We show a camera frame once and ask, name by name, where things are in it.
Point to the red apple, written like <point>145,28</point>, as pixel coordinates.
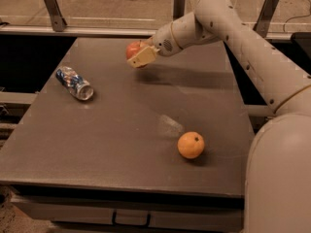
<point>132,49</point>

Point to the metal railing base bar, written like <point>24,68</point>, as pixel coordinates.
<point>77,31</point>

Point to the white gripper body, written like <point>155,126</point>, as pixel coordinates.
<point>162,41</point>

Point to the crushed blue soda can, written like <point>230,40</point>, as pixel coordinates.
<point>77,86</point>

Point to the metal railing bracket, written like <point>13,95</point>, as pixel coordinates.
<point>58,22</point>
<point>265,16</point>
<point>178,8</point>

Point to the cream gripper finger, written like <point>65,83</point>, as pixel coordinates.
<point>148,55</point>
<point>147,42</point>

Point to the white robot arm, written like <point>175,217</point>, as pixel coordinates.
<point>278,184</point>

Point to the middle metal railing bracket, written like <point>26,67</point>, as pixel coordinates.
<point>178,8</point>

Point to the black drawer handle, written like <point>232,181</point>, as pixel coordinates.
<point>131,218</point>

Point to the right metal railing bracket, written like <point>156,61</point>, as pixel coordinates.
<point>265,16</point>

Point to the grey table drawer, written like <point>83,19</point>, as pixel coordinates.
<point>98,213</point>

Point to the left metal railing bracket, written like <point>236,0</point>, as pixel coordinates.
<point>58,22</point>

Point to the orange fruit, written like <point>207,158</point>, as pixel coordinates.
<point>190,145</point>

